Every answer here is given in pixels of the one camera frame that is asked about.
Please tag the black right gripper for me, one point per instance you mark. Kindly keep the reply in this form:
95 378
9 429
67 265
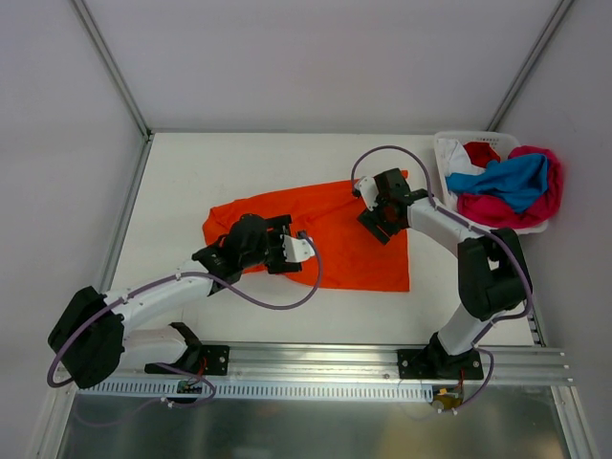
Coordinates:
379 222

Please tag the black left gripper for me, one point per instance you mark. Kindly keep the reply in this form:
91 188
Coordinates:
276 245

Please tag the orange t shirt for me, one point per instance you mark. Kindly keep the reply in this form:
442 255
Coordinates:
353 259

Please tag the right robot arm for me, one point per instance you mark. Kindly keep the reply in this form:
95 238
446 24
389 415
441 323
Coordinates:
492 275

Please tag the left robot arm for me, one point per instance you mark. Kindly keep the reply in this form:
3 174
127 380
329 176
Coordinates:
89 337

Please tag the white t shirt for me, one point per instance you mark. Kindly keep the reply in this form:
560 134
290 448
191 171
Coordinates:
453 158

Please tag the magenta pink t shirt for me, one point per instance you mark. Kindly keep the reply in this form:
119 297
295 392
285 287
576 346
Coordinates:
493 212

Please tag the red t shirt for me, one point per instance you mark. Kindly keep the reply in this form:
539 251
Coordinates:
481 153

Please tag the blue t shirt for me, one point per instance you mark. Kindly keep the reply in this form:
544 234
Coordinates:
518 181

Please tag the white plastic laundry basket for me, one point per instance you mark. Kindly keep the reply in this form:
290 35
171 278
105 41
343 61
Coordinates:
503 144

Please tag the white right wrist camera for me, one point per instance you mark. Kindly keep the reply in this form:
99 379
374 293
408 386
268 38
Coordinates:
367 189

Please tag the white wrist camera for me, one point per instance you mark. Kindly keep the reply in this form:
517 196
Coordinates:
367 189
297 249

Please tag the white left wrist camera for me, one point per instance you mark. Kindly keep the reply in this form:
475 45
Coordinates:
297 249

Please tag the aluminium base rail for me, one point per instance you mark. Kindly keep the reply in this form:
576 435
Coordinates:
350 363

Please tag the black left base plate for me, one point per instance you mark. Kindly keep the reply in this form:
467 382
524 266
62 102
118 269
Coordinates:
202 360

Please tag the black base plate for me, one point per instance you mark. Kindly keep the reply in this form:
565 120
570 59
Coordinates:
419 364
202 360

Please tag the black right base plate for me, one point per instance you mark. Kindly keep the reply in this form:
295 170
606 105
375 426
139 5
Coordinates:
419 364

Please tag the white slotted cable duct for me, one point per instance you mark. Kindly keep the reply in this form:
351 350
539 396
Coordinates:
259 390

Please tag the aluminium frame post left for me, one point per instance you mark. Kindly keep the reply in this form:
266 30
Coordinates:
110 65

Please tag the aluminium frame post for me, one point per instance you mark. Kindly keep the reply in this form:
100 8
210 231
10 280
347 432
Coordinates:
110 65
542 42

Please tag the aluminium frame post right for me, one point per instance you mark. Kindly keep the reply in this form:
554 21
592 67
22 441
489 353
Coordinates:
542 42

